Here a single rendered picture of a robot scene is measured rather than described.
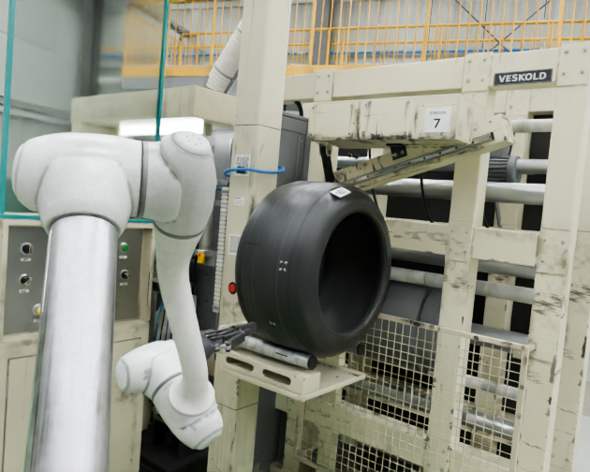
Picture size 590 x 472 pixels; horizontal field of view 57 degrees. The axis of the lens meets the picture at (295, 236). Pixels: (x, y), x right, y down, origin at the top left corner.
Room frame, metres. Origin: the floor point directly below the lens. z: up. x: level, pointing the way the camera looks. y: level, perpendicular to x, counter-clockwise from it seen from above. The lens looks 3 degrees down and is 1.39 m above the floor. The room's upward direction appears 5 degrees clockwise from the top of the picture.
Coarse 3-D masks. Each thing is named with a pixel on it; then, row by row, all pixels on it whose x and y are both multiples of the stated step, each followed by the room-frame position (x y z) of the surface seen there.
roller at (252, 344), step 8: (248, 336) 1.83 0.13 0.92; (240, 344) 1.83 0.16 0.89; (248, 344) 1.80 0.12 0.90; (256, 344) 1.79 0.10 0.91; (264, 344) 1.77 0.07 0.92; (272, 344) 1.76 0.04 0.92; (264, 352) 1.76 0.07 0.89; (272, 352) 1.74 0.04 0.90; (280, 352) 1.72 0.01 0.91; (288, 352) 1.70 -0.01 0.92; (296, 352) 1.69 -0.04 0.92; (280, 360) 1.73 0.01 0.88; (288, 360) 1.69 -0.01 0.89; (296, 360) 1.67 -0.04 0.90; (304, 360) 1.65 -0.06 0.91; (312, 360) 1.65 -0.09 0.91; (312, 368) 1.65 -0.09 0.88
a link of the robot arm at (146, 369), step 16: (128, 352) 1.26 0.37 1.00; (144, 352) 1.25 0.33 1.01; (160, 352) 1.27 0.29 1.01; (176, 352) 1.30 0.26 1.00; (128, 368) 1.21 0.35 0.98; (144, 368) 1.22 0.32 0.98; (160, 368) 1.24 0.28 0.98; (176, 368) 1.25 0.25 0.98; (128, 384) 1.21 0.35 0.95; (144, 384) 1.22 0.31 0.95; (160, 384) 1.22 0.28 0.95
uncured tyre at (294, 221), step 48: (288, 192) 1.73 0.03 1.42; (240, 240) 1.71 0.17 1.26; (288, 240) 1.58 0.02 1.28; (336, 240) 2.10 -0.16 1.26; (384, 240) 1.88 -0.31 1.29; (240, 288) 1.68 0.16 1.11; (288, 288) 1.56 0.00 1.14; (336, 288) 2.09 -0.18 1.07; (384, 288) 1.91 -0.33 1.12; (288, 336) 1.63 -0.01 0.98; (336, 336) 1.69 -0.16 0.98
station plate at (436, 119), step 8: (432, 112) 1.80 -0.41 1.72; (440, 112) 1.78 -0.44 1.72; (448, 112) 1.77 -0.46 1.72; (424, 120) 1.82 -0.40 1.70; (432, 120) 1.80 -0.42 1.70; (440, 120) 1.78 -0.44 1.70; (448, 120) 1.77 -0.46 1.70; (424, 128) 1.82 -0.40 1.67; (432, 128) 1.80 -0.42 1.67; (440, 128) 1.78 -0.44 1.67; (448, 128) 1.76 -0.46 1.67
